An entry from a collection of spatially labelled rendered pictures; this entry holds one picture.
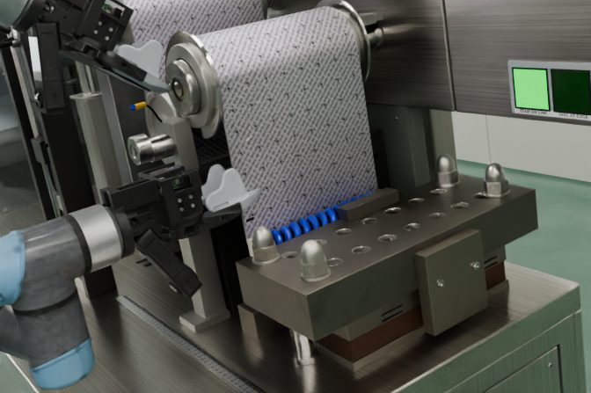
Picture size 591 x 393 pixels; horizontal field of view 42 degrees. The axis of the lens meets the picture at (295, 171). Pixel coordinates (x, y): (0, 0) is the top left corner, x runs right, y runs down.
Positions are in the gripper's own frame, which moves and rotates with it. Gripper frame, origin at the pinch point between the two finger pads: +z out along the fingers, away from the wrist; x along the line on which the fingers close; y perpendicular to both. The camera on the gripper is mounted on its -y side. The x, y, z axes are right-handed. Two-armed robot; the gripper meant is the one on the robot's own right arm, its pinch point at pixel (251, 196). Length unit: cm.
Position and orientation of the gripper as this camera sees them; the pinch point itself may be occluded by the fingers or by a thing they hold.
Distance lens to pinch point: 105.6
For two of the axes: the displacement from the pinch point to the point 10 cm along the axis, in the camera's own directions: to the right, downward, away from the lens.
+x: -5.7, -1.4, 8.1
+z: 8.1, -2.9, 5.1
